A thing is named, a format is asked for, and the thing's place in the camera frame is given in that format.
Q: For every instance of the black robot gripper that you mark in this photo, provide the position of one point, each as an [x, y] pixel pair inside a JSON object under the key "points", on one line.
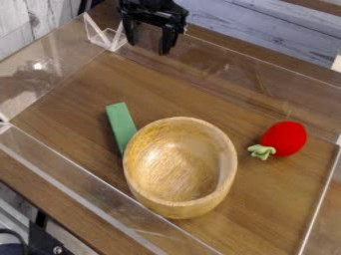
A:
{"points": [[162, 13]]}

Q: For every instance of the black clamp under table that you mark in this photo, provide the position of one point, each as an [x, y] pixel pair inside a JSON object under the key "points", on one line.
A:
{"points": [[40, 243]]}

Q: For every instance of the clear acrylic corner bracket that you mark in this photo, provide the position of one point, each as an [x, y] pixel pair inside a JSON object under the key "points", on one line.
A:
{"points": [[108, 38]]}

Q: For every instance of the wooden bowl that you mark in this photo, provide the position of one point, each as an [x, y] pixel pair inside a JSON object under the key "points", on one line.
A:
{"points": [[179, 166]]}

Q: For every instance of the red plush strawberry toy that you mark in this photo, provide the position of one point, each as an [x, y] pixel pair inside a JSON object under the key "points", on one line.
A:
{"points": [[282, 140]]}

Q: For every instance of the green rectangular block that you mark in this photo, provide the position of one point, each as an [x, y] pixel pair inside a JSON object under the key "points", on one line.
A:
{"points": [[122, 124]]}

